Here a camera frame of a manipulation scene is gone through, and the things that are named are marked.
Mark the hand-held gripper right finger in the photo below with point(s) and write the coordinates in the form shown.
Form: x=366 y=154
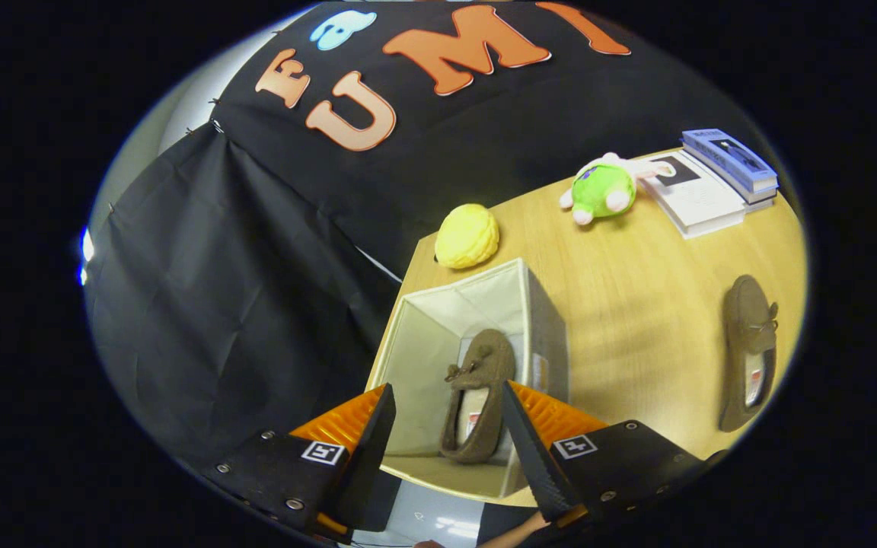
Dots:
x=534 y=457

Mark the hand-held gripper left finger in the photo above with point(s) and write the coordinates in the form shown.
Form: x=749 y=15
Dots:
x=374 y=457

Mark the brown shoe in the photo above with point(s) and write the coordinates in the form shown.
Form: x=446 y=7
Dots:
x=488 y=361
x=747 y=320

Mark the beige fabric storage box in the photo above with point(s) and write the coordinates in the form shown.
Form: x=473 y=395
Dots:
x=423 y=358

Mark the black backdrop cloth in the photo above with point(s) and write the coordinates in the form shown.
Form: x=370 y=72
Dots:
x=218 y=289

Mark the yellow plush ball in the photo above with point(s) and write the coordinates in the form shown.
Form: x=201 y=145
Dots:
x=467 y=236

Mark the green and pink plush toy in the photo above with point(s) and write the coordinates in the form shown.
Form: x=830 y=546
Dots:
x=600 y=190

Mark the white book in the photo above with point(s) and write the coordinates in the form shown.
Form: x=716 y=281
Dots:
x=701 y=199

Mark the pale blue book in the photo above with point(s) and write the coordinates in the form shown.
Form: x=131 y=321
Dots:
x=762 y=199

